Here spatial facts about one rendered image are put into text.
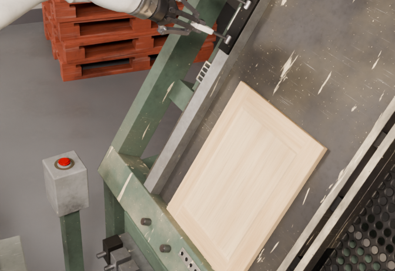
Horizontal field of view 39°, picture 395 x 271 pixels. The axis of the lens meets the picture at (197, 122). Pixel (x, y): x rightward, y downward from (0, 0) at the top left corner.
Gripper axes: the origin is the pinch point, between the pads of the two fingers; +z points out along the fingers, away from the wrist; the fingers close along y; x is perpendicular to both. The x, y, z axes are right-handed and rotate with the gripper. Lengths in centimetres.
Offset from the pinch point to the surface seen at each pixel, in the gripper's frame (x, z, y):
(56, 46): 248, 94, -96
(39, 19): 326, 111, -102
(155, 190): -3, 14, -56
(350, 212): -66, 12, -16
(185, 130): -3.0, 12.0, -32.0
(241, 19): -1.2, 11.1, 7.2
